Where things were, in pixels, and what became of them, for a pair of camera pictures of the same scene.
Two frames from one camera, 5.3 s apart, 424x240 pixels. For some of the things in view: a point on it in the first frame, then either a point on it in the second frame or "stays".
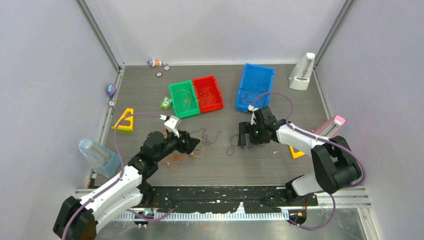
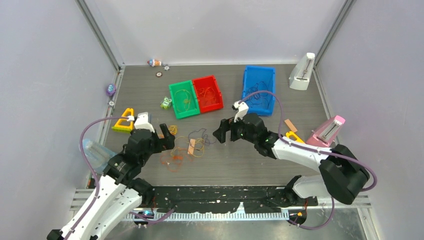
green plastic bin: (184, 99) stays
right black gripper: (244, 128) to (225, 125)
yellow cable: (182, 96) stays
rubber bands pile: (174, 163) stays
